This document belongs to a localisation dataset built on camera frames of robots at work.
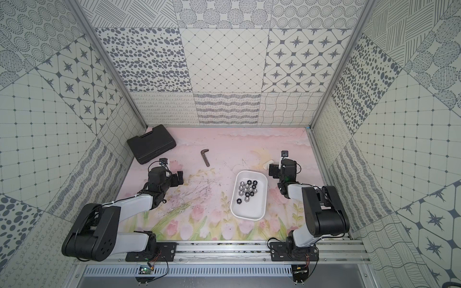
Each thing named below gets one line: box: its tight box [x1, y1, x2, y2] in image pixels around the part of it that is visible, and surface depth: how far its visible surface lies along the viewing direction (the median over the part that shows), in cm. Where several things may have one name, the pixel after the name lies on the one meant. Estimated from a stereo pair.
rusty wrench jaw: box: [200, 148, 211, 167], surface depth 109 cm
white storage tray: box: [229, 169, 269, 221], surface depth 92 cm
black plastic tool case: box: [126, 124, 177, 165], surface depth 107 cm
